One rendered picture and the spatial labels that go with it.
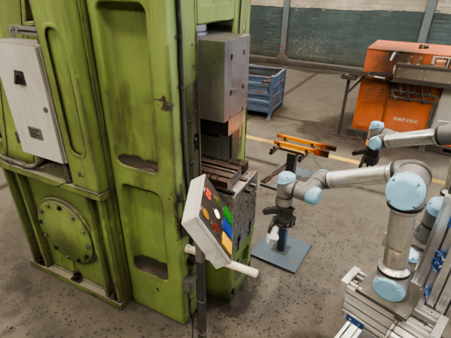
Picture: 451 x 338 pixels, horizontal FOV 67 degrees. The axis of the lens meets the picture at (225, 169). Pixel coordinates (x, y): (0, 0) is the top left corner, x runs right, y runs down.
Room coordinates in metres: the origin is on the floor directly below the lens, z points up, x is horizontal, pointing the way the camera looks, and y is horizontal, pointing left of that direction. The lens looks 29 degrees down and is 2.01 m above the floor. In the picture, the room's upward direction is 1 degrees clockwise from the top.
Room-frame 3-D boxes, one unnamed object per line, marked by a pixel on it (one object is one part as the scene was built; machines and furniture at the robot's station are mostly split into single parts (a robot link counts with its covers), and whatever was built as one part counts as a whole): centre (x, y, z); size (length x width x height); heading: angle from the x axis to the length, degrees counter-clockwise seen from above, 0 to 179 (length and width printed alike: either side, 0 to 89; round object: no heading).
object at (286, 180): (1.26, -0.27, 1.23); 0.09 x 0.08 x 0.11; 53
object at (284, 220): (1.26, -0.27, 1.07); 0.09 x 0.08 x 0.12; 45
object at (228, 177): (1.88, 0.13, 0.96); 0.42 x 0.20 x 0.09; 64
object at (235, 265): (1.44, 0.02, 0.62); 0.44 x 0.05 x 0.05; 64
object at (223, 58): (1.92, 0.11, 1.57); 0.42 x 0.39 x 0.40; 64
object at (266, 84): (5.95, -0.36, 0.36); 1.20 x 0.80 x 0.72; 66
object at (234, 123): (1.88, 0.13, 1.32); 0.42 x 0.20 x 0.10; 64
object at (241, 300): (1.76, -0.10, 0.01); 0.58 x 0.39 x 0.01; 154
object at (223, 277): (1.93, 0.12, 0.23); 0.55 x 0.37 x 0.47; 64
